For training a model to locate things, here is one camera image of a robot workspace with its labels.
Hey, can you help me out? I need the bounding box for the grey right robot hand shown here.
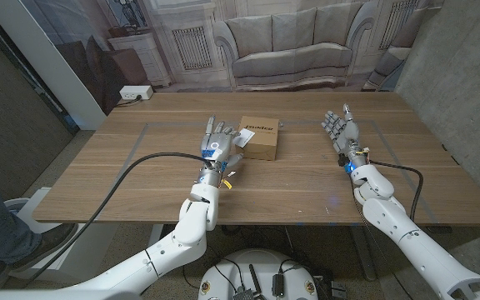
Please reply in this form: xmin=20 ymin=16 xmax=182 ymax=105
xmin=321 ymin=103 xmax=369 ymax=167

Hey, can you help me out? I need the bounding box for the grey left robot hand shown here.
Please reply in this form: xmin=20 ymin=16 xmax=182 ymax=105
xmin=199 ymin=115 xmax=244 ymax=173

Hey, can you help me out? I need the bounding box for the white card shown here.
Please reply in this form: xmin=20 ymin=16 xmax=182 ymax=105
xmin=233 ymin=127 xmax=256 ymax=148

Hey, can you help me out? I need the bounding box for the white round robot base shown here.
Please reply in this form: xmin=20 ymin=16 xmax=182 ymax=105
xmin=197 ymin=248 xmax=319 ymax=300

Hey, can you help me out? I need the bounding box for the brown cardboard box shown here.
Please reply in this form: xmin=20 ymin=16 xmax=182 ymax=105
xmin=234 ymin=115 xmax=280 ymax=162

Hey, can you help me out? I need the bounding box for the white power strip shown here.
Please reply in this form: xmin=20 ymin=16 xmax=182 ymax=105
xmin=118 ymin=85 xmax=154 ymax=101

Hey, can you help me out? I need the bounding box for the printed living room backdrop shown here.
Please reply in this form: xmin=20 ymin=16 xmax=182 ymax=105
xmin=18 ymin=0 xmax=445 ymax=113

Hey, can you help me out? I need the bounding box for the black antenna on base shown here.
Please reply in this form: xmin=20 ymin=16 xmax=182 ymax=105
xmin=247 ymin=264 xmax=263 ymax=299

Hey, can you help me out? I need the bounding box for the black adapter on base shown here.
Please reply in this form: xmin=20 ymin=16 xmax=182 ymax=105
xmin=272 ymin=272 xmax=285 ymax=298

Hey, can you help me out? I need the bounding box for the white floor platform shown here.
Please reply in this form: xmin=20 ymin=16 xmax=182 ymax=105
xmin=2 ymin=187 xmax=120 ymax=281

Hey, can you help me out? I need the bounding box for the person's dark shoe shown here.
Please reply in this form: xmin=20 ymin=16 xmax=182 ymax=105
xmin=0 ymin=223 xmax=78 ymax=283

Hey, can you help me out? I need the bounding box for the white robot torso edge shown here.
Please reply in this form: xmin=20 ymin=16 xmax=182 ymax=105
xmin=0 ymin=288 xmax=143 ymax=300

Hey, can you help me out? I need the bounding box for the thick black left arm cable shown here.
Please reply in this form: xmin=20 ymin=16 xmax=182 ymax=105
xmin=25 ymin=152 xmax=214 ymax=287

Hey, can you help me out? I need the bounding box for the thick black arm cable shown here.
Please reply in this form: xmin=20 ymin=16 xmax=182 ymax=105
xmin=25 ymin=152 xmax=214 ymax=287
xmin=367 ymin=159 xmax=424 ymax=222

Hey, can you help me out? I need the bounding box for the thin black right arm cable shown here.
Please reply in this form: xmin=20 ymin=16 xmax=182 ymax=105
xmin=350 ymin=177 xmax=412 ymax=300

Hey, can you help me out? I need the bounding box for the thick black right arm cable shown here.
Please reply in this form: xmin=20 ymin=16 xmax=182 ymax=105
xmin=367 ymin=159 xmax=424 ymax=222

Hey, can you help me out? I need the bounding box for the black power strip cable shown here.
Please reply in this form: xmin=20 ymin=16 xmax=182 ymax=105
xmin=114 ymin=94 xmax=143 ymax=108

